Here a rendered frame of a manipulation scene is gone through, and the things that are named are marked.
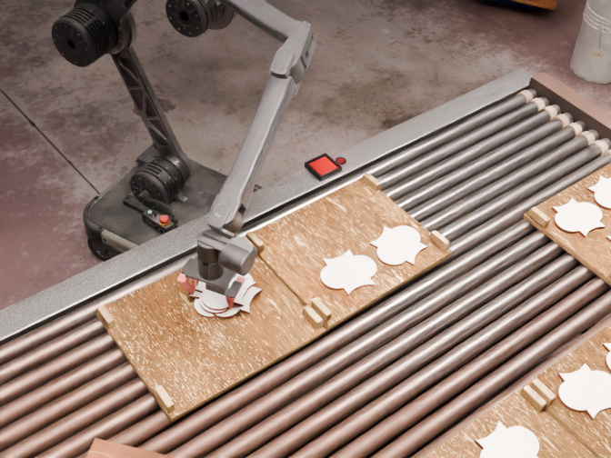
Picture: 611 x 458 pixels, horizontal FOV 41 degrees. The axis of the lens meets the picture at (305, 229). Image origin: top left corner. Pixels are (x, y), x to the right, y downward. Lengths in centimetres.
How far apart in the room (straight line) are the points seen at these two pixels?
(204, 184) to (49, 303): 137
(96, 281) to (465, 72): 282
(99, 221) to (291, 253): 125
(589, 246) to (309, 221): 73
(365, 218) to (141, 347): 68
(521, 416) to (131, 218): 179
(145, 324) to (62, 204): 174
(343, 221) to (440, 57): 247
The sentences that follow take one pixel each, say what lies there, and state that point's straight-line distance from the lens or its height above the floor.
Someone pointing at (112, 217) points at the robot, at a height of 24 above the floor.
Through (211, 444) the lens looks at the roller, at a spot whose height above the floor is 91.
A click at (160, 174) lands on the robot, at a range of 307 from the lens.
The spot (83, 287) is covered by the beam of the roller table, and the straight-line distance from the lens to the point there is 205.
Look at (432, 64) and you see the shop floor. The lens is 446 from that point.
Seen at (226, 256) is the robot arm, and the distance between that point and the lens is 174.
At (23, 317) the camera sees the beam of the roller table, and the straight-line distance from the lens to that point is 203.
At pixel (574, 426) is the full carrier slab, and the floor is 94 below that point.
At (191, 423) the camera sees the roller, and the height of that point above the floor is 92.
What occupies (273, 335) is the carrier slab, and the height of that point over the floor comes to 94.
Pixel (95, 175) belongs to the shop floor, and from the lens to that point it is 372.
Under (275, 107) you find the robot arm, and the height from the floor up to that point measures 133.
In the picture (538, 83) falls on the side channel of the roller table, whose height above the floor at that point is 95.
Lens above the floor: 246
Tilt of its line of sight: 46 degrees down
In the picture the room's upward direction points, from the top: 4 degrees clockwise
